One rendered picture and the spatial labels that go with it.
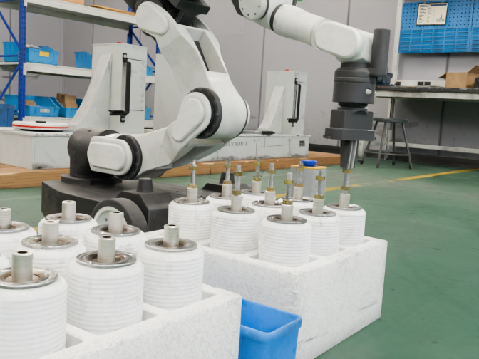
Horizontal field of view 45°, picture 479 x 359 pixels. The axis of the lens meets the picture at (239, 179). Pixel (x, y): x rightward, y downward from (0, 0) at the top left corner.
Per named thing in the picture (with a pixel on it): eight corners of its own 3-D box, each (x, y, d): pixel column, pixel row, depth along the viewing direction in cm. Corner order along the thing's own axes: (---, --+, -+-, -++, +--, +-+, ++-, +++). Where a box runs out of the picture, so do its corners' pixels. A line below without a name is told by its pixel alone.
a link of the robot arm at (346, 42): (352, 62, 116) (300, 43, 123) (371, 66, 123) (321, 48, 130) (364, 30, 114) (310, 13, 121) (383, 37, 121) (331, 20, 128)
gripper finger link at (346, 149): (341, 167, 125) (343, 138, 125) (351, 168, 123) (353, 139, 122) (335, 167, 125) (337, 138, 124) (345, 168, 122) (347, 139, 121)
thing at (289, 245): (315, 318, 108) (323, 224, 105) (275, 326, 102) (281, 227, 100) (284, 302, 115) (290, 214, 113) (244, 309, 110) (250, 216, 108)
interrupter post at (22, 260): (6, 281, 63) (6, 251, 62) (26, 276, 65) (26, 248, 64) (18, 285, 61) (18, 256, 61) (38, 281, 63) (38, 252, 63)
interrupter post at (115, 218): (104, 233, 89) (105, 211, 88) (116, 231, 91) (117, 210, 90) (115, 236, 87) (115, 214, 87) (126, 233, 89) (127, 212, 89)
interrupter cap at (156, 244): (132, 246, 81) (132, 241, 81) (170, 238, 87) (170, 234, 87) (172, 257, 77) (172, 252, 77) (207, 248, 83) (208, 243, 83)
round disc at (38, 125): (1, 128, 321) (1, 118, 320) (49, 129, 344) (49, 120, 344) (31, 132, 302) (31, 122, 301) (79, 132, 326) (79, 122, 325)
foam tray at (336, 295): (135, 315, 122) (137, 233, 120) (243, 279, 153) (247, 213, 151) (290, 375, 99) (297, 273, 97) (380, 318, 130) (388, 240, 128)
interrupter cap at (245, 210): (261, 215, 112) (261, 211, 112) (226, 216, 109) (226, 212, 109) (245, 208, 119) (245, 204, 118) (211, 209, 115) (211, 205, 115)
